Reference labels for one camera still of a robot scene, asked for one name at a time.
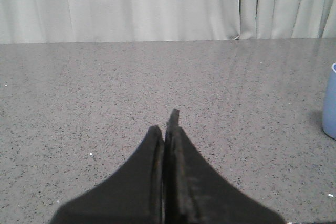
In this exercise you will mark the blue plastic cup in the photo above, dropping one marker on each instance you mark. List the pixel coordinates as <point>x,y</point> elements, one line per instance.
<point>328,115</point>

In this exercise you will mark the white curtain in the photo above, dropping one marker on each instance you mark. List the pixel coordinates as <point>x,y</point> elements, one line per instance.
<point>27,21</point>

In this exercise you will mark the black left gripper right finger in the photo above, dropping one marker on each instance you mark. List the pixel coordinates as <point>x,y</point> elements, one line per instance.
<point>197,193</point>

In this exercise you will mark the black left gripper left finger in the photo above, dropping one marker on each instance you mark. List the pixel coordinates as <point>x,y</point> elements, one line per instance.
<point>133,194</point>

